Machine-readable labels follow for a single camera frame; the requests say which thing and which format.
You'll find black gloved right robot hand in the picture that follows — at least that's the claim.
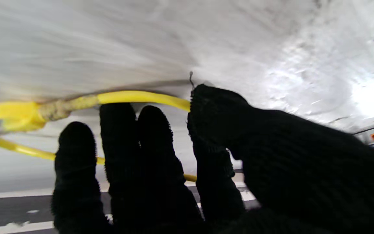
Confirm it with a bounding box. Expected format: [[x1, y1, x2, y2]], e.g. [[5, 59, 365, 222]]
[[51, 84, 374, 234]]

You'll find yellow Ethernet cable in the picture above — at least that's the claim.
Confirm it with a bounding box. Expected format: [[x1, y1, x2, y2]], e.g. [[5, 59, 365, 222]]
[[0, 90, 198, 182]]

